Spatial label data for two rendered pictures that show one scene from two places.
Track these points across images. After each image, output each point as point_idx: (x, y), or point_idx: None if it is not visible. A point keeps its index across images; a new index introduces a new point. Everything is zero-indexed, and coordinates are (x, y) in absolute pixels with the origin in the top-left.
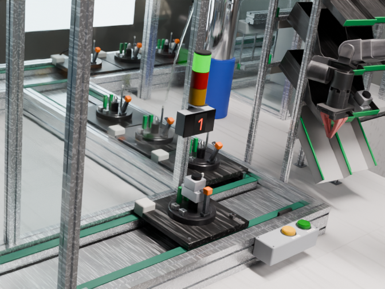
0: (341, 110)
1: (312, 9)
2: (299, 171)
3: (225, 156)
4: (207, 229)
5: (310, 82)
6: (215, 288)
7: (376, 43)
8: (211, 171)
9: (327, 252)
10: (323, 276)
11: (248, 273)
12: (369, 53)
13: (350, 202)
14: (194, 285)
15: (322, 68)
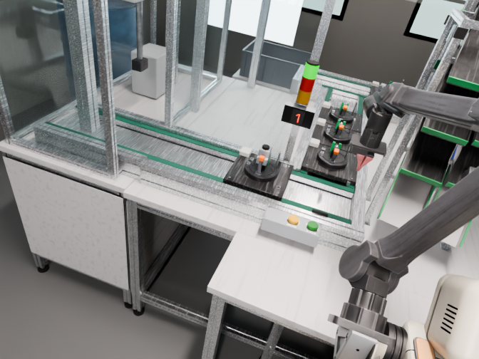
0: (361, 146)
1: (440, 61)
2: None
3: (361, 169)
4: (249, 181)
5: (439, 140)
6: (222, 214)
7: (408, 91)
8: (326, 167)
9: (328, 263)
10: (292, 266)
11: (254, 226)
12: (398, 99)
13: (426, 264)
14: (210, 202)
15: (370, 103)
